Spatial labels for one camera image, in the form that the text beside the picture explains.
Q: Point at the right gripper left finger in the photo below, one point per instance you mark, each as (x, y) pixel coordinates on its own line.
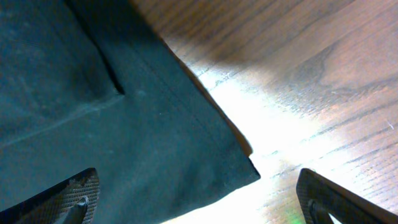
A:
(73, 200)

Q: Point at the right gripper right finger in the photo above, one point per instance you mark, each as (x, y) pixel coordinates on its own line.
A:
(321, 199)

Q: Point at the black t-shirt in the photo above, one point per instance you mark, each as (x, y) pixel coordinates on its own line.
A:
(88, 84)

